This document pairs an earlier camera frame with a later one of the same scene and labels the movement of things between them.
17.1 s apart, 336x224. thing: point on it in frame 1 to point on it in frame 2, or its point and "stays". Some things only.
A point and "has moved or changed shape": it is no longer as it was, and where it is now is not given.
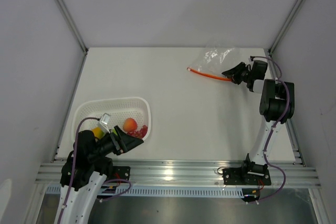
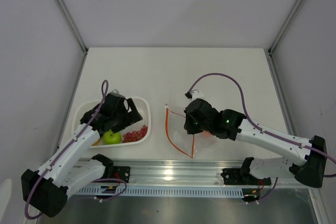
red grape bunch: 140,134 stays
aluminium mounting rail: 187,173 stays
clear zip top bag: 213,61 to 191,145
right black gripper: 234,73 to 190,129
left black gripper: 127,141 to 130,117
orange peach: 129,125 has moved or changed shape
